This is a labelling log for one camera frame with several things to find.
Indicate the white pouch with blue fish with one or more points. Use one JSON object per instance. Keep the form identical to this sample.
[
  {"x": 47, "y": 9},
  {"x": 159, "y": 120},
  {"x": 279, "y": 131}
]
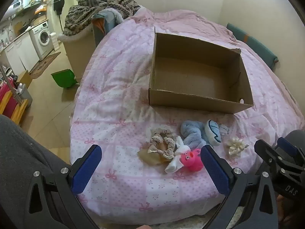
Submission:
[{"x": 214, "y": 132}]

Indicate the green dustpan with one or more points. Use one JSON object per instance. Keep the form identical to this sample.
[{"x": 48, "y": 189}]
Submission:
[{"x": 63, "y": 78}]

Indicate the black hanging garment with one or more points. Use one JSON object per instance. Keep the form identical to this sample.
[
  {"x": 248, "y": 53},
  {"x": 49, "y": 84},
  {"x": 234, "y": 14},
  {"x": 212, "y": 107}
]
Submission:
[{"x": 59, "y": 2}]

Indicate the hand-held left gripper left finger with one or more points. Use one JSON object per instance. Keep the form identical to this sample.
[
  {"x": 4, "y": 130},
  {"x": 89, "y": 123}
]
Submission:
[{"x": 85, "y": 169}]

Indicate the beige armchair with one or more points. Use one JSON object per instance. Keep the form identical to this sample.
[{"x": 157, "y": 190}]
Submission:
[{"x": 77, "y": 52}]

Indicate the blue plush fish toy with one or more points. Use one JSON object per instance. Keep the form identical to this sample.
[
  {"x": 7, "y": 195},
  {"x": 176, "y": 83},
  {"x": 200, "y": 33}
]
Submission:
[{"x": 191, "y": 133}]

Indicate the pink patterned quilt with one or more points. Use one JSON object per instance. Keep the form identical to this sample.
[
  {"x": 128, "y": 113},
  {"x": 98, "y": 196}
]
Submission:
[{"x": 119, "y": 100}]

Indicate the pink suitcase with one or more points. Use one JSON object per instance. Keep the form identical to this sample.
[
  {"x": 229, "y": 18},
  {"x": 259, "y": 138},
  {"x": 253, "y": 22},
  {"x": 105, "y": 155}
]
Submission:
[{"x": 4, "y": 95}]

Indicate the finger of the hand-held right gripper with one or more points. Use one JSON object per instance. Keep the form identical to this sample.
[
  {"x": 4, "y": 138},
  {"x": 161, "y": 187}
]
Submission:
[
  {"x": 268, "y": 155},
  {"x": 287, "y": 148}
]

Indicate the white washing machine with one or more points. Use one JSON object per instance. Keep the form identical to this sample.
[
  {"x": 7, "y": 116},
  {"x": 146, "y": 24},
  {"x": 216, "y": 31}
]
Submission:
[{"x": 43, "y": 37}]

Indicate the blue jacket with fur trim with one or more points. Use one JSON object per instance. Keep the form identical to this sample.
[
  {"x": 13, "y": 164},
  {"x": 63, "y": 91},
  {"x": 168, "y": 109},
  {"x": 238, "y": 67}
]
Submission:
[{"x": 108, "y": 21}]

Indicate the teal pillow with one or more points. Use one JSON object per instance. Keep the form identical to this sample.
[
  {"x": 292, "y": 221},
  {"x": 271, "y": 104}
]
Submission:
[{"x": 255, "y": 45}]

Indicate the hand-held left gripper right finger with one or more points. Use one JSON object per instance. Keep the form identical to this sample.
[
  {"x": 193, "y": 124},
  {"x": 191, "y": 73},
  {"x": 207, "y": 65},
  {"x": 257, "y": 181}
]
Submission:
[{"x": 214, "y": 171}]

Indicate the cream ribbon bow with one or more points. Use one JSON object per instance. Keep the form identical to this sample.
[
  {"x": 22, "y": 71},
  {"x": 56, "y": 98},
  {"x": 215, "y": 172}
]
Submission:
[{"x": 234, "y": 145}]

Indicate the beige lace scrunchie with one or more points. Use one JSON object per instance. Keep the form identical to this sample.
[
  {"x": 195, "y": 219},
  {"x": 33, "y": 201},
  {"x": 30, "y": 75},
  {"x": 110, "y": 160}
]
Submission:
[{"x": 166, "y": 145}]

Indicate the grey bin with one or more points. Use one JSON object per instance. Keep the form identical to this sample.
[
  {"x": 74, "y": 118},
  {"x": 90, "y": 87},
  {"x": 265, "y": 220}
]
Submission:
[{"x": 23, "y": 93}]

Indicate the brown knitted blanket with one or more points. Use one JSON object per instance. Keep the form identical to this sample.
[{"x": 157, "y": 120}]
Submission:
[{"x": 95, "y": 7}]

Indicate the yellow wooden rack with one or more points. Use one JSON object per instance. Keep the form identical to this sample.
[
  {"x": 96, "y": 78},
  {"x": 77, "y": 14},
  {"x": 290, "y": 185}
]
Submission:
[{"x": 19, "y": 108}]

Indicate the white microwave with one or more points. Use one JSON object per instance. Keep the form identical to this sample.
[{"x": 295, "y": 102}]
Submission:
[{"x": 17, "y": 3}]

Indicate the small cardboard box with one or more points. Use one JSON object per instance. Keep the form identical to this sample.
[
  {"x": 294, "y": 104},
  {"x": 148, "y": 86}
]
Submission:
[{"x": 23, "y": 78}]

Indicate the brown doormat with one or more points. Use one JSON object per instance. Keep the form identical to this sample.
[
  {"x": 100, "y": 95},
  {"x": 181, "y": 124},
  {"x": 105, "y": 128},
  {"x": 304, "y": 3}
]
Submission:
[{"x": 44, "y": 65}]

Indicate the white kitchen cabinet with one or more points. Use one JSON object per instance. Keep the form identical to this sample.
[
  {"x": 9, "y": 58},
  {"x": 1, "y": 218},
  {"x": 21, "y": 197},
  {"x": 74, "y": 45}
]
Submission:
[{"x": 21, "y": 50}]

